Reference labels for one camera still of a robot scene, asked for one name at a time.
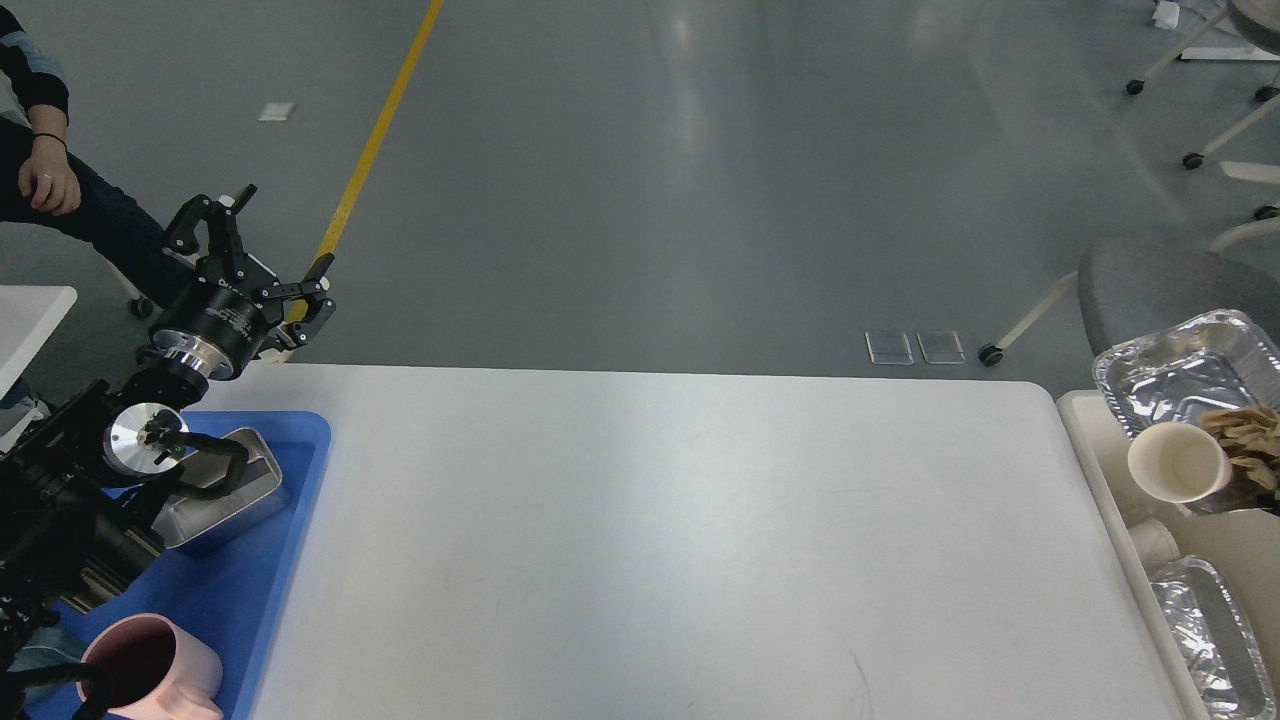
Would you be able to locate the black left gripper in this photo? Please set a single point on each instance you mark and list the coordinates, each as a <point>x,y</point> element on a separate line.
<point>225,320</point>

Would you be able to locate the square stainless steel dish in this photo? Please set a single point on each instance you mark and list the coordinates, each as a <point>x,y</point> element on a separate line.
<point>200,527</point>

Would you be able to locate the pink mug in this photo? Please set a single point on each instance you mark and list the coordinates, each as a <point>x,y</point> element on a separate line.
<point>156,669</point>

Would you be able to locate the white paper cup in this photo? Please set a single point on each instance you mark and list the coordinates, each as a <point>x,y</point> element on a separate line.
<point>1178,463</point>

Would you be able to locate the aluminium foil tray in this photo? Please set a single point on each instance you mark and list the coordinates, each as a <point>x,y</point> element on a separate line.
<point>1217,360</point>

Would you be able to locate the brown paper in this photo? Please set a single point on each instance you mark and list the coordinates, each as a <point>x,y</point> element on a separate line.
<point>1249,436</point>

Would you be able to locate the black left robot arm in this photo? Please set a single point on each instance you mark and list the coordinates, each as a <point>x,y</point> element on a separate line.
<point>82,488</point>

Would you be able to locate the seated person in jeans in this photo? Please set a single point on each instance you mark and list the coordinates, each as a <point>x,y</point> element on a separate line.
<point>44,183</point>

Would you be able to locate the white side table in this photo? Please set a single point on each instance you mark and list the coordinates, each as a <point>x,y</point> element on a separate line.
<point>29,315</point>

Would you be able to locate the blue plastic tray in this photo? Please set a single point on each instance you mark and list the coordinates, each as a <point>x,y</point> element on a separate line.
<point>232,598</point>

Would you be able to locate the teal ceramic mug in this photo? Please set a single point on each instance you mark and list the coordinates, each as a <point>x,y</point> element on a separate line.
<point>49,646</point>

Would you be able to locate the left floor socket plate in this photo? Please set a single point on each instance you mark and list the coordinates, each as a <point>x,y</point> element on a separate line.
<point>889,348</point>

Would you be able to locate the floor socket plate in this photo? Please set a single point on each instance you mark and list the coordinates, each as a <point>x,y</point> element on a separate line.
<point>941,347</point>
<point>889,348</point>

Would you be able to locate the right floor socket plate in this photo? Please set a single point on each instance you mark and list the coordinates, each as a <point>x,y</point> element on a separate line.
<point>941,347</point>

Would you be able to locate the grey office chair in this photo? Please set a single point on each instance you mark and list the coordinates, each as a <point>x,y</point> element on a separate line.
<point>1127,289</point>

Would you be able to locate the white cup in bin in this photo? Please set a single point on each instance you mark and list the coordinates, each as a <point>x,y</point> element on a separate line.
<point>1153,542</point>

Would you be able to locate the white chair legs background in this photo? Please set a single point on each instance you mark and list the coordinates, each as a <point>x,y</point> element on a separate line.
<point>1210,109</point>

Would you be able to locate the beige plastic bin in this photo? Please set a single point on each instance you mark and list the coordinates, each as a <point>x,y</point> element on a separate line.
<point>1241,545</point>

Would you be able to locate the foil tray in bin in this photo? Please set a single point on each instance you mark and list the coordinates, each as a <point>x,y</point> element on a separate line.
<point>1215,639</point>

